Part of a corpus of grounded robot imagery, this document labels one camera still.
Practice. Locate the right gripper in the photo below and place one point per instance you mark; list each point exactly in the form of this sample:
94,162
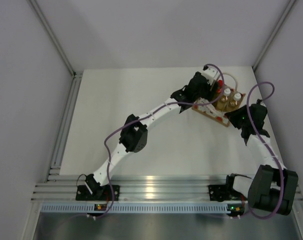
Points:
233,115

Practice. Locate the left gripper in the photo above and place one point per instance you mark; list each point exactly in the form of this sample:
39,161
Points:
207,94

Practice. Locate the white cap amber bottle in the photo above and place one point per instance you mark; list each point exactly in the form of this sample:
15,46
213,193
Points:
232,105
221,103

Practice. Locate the red cap yellow bottle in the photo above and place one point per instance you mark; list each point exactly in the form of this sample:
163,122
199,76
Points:
220,84

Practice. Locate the canvas bag with watermelon print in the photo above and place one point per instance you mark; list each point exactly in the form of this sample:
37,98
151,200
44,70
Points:
210,109

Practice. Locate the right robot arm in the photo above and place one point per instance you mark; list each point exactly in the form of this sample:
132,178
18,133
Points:
273,187

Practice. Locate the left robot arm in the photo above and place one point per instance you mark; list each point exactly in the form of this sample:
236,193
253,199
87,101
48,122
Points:
132,137

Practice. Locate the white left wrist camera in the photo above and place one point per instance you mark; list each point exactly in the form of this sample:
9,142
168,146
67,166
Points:
210,73

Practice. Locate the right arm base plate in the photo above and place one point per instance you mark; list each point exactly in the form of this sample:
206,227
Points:
222,192

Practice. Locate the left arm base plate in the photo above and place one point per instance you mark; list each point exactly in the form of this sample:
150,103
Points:
103,194

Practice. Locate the aluminium rail frame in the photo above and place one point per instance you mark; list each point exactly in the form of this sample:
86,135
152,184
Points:
184,154

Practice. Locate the grey slotted cable duct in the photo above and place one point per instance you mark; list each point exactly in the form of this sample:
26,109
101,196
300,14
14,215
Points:
142,208

